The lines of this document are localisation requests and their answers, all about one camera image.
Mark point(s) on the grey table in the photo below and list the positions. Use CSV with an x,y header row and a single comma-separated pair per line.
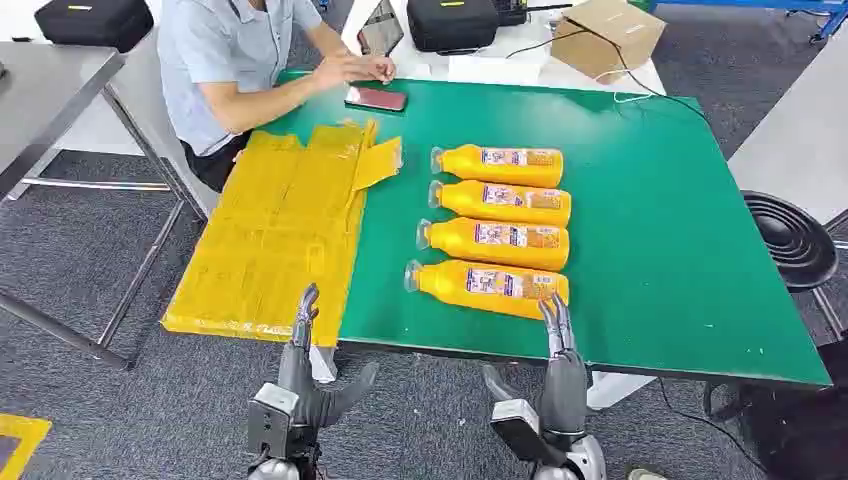
x,y
795,132

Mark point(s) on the person's right hand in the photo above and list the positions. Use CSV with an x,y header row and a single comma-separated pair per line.
x,y
331,73

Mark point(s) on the white table leg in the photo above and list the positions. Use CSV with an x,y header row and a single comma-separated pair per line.
x,y
616,391
324,364

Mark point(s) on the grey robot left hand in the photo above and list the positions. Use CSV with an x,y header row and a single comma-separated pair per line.
x,y
298,378

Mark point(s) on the person's left hand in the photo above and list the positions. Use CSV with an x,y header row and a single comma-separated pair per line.
x,y
379,68

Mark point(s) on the tablet with dark screen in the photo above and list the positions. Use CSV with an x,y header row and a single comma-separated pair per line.
x,y
379,30

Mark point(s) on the black radio device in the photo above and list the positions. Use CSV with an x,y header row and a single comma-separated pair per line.
x,y
510,11

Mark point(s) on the black bulky equipment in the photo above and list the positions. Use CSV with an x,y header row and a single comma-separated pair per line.
x,y
802,424

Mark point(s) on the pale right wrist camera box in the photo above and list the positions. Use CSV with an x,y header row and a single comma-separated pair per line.
x,y
520,430

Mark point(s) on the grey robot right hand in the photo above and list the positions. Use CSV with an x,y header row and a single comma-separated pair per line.
x,y
563,384

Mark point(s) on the steel table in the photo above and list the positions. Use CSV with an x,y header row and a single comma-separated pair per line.
x,y
46,99

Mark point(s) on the brown cardboard box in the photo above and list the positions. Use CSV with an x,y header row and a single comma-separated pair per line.
x,y
606,36

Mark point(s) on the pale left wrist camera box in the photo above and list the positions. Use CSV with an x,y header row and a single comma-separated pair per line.
x,y
270,417

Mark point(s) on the black round stool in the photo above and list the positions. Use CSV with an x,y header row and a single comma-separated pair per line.
x,y
792,238

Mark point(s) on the black case with yellow tag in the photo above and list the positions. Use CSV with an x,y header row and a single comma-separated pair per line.
x,y
450,23
93,23

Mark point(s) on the orange drink bottle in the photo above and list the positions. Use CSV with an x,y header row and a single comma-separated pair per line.
x,y
507,202
500,242
490,286
503,166

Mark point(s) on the yellow floor tape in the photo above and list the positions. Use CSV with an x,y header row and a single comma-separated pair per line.
x,y
26,430

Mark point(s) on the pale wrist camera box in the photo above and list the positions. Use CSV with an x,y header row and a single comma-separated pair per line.
x,y
520,430
270,417

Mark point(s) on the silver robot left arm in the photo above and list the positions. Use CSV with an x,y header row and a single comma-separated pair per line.
x,y
272,470

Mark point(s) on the dark red phone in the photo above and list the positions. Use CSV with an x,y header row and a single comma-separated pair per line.
x,y
376,99

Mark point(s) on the person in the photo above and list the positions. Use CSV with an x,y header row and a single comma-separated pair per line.
x,y
218,60

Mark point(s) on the white table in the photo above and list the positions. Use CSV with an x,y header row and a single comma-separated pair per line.
x,y
424,63

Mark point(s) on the green table mat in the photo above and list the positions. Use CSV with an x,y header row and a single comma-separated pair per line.
x,y
649,232

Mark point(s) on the yellow sheet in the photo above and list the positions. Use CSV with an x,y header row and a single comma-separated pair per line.
x,y
278,232

